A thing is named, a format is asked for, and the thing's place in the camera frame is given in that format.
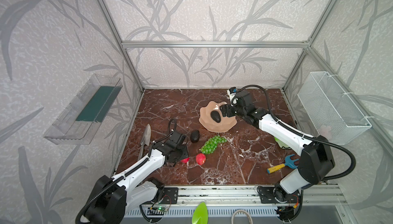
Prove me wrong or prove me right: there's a red fake fruit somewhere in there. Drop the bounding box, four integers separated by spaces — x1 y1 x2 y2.
181 157 190 164
195 153 206 166

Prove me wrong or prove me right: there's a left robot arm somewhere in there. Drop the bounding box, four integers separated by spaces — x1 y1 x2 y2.
75 130 188 224

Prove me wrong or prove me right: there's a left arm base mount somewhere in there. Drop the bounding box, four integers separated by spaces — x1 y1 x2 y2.
150 187 179 205

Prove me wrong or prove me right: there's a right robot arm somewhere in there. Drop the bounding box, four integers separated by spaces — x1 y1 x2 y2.
220 86 357 196

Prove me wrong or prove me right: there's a clear plastic wall bin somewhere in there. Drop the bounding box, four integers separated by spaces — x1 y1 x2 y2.
44 74 123 145

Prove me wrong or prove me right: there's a dark avocado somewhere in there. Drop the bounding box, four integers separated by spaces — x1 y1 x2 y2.
210 110 221 123
190 130 200 143

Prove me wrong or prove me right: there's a green leaf shaped object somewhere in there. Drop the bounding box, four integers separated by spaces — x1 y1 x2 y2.
191 202 208 224

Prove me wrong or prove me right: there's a grey cable loop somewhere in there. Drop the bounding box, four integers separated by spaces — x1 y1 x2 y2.
231 209 253 224

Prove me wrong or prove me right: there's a green grape bunch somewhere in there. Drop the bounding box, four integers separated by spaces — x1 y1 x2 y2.
200 135 227 155

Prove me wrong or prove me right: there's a pink scalloped fruit bowl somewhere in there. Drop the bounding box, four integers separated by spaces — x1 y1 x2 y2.
199 101 237 133

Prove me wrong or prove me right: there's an aluminium front rail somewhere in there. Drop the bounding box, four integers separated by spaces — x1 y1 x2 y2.
169 185 348 207

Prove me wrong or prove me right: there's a yellow blue toy wrench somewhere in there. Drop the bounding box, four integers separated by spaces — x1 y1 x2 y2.
267 154 299 174

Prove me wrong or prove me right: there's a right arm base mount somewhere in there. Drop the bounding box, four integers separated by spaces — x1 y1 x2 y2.
256 186 300 204

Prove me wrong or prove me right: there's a white wire basket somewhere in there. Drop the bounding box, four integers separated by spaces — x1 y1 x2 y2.
298 71 372 145

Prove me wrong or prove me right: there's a pink object in basket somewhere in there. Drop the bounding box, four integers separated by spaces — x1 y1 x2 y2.
318 125 332 141

